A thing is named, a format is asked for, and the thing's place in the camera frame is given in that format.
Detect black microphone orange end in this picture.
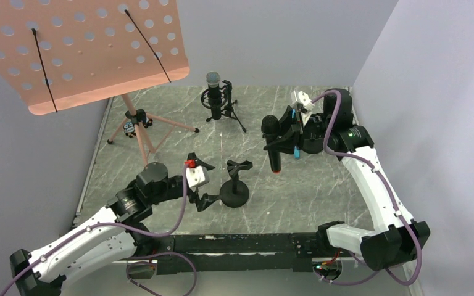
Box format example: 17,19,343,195
261,115,281,173

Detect black round-base mic stand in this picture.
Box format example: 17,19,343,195
219,160,253,208

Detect black shock mount tripod stand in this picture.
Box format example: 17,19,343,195
200,71,247,133

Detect black microphone silver grille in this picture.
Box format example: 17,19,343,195
206,71,222,122

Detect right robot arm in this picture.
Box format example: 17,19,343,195
261,88,430,271

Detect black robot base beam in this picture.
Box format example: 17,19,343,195
122,222,344,275

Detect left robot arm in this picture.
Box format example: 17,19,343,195
1,152,215,295

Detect pink perforated music stand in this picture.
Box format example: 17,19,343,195
0,1,190,158

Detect blue microphone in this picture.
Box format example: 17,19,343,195
294,146,301,159

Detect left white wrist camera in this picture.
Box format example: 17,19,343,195
186,166,210,189

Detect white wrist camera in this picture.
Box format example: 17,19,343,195
290,90,315,116
186,166,210,189

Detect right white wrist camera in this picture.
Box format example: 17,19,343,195
290,90,315,116

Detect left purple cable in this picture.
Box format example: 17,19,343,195
0,163,198,296

